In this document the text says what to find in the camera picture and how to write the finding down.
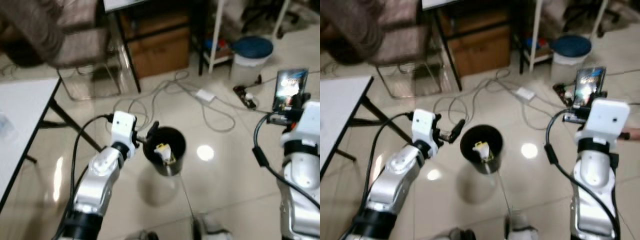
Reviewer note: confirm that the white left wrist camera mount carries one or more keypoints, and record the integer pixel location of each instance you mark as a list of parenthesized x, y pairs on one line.
[(423, 124), (123, 126)]

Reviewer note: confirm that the black power strip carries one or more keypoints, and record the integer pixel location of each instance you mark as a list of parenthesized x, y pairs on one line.
[(562, 92), (245, 96)]

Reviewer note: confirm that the person's hand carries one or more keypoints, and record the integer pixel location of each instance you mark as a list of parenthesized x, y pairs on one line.
[(631, 134)]

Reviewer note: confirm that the yellow white crumpled trash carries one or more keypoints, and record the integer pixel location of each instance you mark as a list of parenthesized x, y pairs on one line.
[(482, 150), (164, 151)]

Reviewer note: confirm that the white bin with blue lid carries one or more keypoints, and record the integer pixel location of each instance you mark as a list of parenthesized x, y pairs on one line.
[(570, 52), (251, 55)]

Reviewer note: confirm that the black frame desk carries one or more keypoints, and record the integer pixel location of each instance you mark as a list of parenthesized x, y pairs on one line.
[(446, 47), (127, 50)]

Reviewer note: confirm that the black round rubbish bin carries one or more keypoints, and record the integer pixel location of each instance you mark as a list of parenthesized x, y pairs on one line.
[(482, 164), (165, 165)]

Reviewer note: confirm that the white metal rack leg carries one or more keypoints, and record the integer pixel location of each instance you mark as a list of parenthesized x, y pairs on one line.
[(535, 35), (216, 35)]

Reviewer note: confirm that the grey metal frame chair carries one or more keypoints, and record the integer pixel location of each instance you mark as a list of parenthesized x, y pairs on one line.
[(402, 45), (82, 47)]

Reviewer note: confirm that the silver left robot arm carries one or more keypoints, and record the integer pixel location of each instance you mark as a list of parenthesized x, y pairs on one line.
[(392, 172), (95, 175)]

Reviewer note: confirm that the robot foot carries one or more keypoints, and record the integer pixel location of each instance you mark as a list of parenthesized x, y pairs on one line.
[(212, 227), (142, 235), (521, 227), (461, 234)]

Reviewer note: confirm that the white power adapter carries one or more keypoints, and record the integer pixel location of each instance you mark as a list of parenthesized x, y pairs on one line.
[(525, 93), (205, 95)]

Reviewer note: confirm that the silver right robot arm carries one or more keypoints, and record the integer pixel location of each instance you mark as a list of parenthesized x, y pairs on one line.
[(595, 180), (300, 180)]

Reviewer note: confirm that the black office chair base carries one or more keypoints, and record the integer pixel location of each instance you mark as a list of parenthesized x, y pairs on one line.
[(267, 17), (590, 16)]

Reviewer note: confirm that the white table with black legs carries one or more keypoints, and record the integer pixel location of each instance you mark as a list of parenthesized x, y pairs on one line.
[(22, 115), (340, 110)]

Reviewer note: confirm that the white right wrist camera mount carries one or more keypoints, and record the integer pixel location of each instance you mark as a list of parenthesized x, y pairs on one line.
[(309, 122), (607, 120)]

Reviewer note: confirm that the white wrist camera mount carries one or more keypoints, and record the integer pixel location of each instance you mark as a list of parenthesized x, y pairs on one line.
[(423, 124), (123, 126), (309, 122), (607, 120)]

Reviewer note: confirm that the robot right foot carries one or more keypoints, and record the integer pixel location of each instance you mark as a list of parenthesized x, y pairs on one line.
[(212, 227), (521, 227)]

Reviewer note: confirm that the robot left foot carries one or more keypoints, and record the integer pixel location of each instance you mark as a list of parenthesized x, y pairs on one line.
[(461, 234), (142, 235)]

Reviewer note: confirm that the dark shiny snack packet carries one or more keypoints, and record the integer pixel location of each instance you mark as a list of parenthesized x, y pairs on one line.
[(290, 87), (589, 85)]

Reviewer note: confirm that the brown cardboard box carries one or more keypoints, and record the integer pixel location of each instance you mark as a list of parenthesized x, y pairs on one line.
[(160, 47), (480, 46)]

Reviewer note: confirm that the brown fuzzy garment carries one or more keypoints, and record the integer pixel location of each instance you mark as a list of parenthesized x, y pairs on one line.
[(352, 22), (35, 25)]

